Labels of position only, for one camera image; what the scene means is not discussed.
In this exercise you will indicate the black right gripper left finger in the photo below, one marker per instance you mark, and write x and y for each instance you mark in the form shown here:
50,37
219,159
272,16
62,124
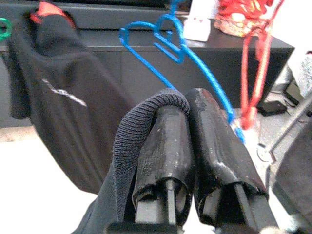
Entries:
168,151

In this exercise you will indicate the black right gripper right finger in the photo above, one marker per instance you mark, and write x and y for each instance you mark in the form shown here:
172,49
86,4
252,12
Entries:
214,158

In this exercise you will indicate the black garment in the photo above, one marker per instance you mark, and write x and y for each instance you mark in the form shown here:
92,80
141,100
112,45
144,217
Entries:
124,151

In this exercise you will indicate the red plastic clothes hanger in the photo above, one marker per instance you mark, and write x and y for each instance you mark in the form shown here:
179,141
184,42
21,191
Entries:
248,119
46,8

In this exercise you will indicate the blue plastic clothes hanger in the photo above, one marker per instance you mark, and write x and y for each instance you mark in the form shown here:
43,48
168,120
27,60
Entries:
182,48

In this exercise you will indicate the green plastic clothes hanger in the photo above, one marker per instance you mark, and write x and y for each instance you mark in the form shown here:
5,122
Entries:
9,28

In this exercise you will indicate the black power adapter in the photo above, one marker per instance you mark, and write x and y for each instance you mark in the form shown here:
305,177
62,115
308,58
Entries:
271,107

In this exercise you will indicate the dark brown fabric sofa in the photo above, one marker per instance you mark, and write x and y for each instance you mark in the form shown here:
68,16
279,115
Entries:
295,175

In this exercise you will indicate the black low tv cabinet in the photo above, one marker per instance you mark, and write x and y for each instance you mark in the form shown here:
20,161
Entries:
219,56

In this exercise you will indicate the black printed t-shirt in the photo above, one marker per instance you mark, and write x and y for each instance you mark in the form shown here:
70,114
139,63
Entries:
61,109

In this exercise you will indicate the white tissue box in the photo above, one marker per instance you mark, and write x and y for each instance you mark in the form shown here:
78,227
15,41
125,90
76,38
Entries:
197,29

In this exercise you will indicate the grey cloth bundle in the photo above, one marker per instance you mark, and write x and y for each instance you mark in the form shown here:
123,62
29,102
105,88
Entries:
307,73

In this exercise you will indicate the red laughing buddha figurine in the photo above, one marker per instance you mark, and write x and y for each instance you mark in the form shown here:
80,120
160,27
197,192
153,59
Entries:
234,19

